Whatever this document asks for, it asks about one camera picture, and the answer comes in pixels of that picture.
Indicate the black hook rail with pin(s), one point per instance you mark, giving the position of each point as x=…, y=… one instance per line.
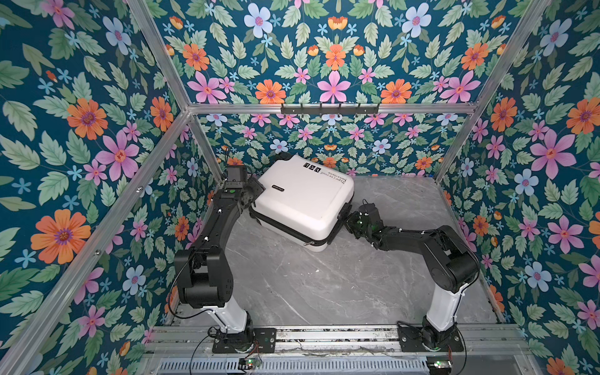
x=344, y=109

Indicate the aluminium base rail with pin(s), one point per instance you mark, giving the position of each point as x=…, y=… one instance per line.
x=479, y=339

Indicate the white hard-shell suitcase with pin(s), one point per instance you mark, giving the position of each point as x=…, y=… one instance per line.
x=304, y=202

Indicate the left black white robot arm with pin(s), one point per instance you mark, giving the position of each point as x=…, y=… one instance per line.
x=204, y=278

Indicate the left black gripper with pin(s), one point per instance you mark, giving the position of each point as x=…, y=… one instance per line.
x=256, y=186

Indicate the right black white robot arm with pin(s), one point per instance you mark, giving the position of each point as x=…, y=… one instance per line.
x=450, y=263

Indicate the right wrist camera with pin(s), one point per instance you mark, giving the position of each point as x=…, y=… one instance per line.
x=370, y=210

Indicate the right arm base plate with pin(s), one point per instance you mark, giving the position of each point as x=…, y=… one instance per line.
x=427, y=339

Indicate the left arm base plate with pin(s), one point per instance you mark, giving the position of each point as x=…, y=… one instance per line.
x=261, y=340

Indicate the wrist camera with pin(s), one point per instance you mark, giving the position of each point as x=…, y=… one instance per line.
x=237, y=177
x=370, y=210

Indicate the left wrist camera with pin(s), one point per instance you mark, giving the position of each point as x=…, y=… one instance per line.
x=237, y=177

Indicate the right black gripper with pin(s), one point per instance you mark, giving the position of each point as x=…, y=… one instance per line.
x=348, y=220

